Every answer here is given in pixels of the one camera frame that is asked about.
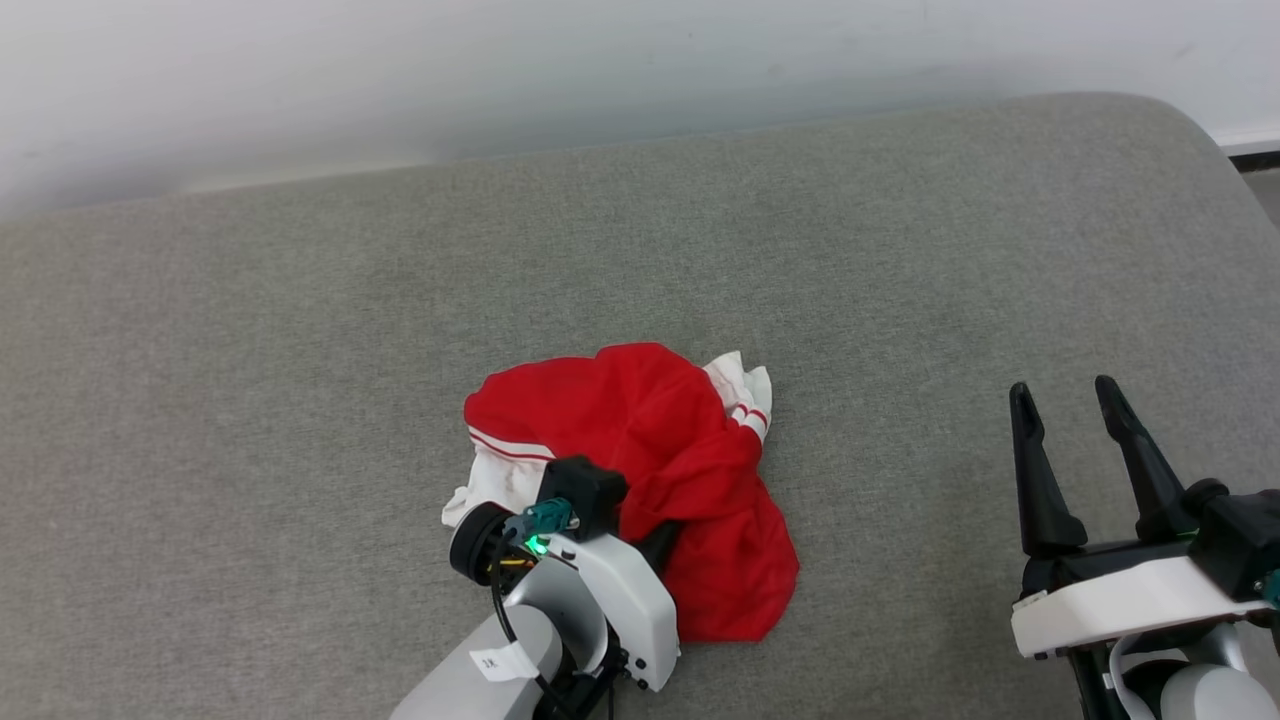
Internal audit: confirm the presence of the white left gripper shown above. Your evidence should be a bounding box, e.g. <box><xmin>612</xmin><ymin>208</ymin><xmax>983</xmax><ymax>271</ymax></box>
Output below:
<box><xmin>546</xmin><ymin>521</ymin><xmax>687</xmax><ymax>694</ymax></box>

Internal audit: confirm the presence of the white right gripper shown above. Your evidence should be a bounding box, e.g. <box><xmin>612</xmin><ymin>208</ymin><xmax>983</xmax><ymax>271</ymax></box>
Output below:
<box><xmin>1008</xmin><ymin>375</ymin><xmax>1273</xmax><ymax>661</ymax></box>

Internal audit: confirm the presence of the red garment with white sleeves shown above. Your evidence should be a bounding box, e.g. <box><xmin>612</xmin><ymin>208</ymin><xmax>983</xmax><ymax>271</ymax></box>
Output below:
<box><xmin>442</xmin><ymin>342</ymin><xmax>801</xmax><ymax>643</ymax></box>

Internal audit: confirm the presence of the white paper label tag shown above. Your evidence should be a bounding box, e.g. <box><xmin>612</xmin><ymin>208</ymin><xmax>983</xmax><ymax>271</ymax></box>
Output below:
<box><xmin>469</xmin><ymin>643</ymin><xmax>541</xmax><ymax>684</ymax></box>

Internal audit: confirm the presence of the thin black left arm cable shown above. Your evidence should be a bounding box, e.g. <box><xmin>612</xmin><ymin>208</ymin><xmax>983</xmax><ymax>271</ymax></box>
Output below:
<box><xmin>488</xmin><ymin>535</ymin><xmax>566</xmax><ymax>720</ymax></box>

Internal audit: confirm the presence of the wall baseboard strip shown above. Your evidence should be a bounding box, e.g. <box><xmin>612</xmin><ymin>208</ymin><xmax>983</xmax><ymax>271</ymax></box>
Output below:
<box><xmin>1212</xmin><ymin>124</ymin><xmax>1280</xmax><ymax>173</ymax></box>

